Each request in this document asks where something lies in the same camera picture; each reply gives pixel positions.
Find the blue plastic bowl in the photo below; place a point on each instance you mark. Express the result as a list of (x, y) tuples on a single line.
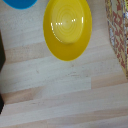
[(20, 3)]

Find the yellow plastic bowl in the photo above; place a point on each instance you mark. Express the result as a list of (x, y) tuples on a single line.
[(67, 26)]

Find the red yellow patterned box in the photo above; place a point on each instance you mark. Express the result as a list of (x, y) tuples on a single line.
[(118, 30)]

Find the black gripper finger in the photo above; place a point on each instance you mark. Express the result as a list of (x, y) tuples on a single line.
[(1, 53)]

